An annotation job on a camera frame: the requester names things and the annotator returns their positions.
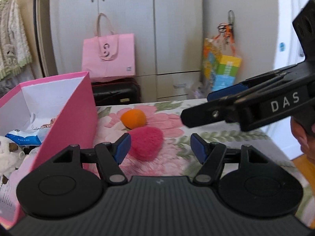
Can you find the orange ribbon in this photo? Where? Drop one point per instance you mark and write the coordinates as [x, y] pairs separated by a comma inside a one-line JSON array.
[[225, 32]]

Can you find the pink plush heart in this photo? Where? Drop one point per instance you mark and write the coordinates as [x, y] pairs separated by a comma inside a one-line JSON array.
[[147, 142]]

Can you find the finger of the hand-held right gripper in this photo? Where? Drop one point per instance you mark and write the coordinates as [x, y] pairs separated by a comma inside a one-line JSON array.
[[209, 114], [226, 93]]

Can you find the cream green knit cardigan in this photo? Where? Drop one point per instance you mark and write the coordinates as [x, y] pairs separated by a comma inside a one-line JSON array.
[[12, 41]]

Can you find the white wardrobe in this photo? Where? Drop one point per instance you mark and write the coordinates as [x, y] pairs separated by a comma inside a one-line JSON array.
[[172, 29]]

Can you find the white door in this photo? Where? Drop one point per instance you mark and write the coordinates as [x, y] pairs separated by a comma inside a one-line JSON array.
[[285, 91]]

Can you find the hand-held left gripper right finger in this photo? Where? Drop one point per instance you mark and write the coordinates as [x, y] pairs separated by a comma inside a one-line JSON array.
[[198, 148]]

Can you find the pink cardboard box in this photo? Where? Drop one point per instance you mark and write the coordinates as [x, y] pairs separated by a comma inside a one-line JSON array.
[[71, 118]]

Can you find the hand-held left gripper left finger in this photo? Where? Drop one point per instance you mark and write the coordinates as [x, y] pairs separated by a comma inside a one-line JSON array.
[[123, 147]]

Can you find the person's right hand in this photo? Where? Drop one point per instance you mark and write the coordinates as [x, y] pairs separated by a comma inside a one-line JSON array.
[[299, 137]]

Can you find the colourful paper gift bag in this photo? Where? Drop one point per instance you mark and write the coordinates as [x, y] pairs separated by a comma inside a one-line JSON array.
[[226, 73]]

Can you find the white plush toy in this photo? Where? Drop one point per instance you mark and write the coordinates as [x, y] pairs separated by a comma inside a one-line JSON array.
[[7, 157]]

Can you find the white printed paper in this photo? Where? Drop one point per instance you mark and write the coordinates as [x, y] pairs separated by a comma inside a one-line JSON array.
[[7, 199]]

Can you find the pink tote bag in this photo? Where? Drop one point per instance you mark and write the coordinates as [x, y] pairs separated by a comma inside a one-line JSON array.
[[108, 59]]

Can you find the floral bed sheet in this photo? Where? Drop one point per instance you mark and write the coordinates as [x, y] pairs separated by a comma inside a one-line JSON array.
[[172, 123]]

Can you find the black suitcase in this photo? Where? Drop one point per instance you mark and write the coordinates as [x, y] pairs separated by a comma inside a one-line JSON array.
[[115, 91]]

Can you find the orange plush ball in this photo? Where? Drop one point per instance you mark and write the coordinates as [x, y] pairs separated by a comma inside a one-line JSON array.
[[133, 118]]

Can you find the blue white packet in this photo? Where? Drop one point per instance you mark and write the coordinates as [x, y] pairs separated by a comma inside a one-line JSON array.
[[24, 137]]

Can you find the metal wall hook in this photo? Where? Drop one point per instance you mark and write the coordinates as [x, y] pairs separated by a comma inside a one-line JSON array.
[[230, 17]]

